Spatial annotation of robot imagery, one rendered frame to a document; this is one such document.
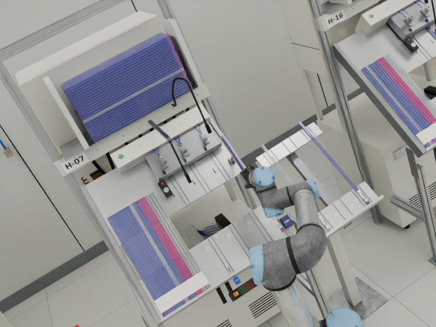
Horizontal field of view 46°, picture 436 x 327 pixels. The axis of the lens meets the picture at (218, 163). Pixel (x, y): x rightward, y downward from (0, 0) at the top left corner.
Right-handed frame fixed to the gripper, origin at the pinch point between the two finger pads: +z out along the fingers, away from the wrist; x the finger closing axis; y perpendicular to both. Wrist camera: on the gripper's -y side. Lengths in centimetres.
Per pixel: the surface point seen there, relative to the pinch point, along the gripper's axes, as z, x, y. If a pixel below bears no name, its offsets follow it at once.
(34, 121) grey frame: 4, 66, 70
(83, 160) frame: 14, 58, 46
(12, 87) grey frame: -2, 66, 85
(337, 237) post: 27, -27, -47
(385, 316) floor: 36, -31, -97
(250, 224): 9.2, 8.5, -16.7
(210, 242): 8.5, 28.3, -14.1
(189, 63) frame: 7, -5, 60
